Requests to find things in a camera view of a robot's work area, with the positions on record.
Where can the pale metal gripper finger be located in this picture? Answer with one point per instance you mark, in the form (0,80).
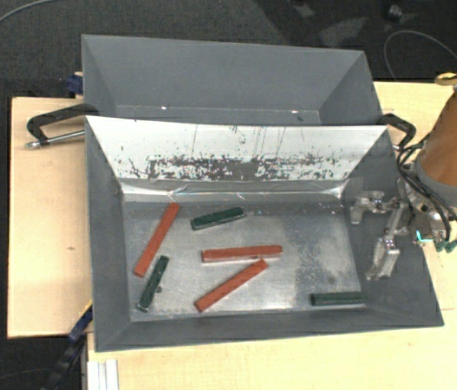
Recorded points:
(382,260)
(368,206)

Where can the dark green flat block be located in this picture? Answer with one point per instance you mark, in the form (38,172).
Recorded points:
(153,283)
(217,218)
(337,299)

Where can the red-brown flat block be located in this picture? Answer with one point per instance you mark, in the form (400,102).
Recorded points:
(231,285)
(156,240)
(241,253)

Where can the grey metal bin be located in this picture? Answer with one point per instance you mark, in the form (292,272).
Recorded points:
(228,234)

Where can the pale wood flat board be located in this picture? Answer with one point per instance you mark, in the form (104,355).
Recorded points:
(45,226)

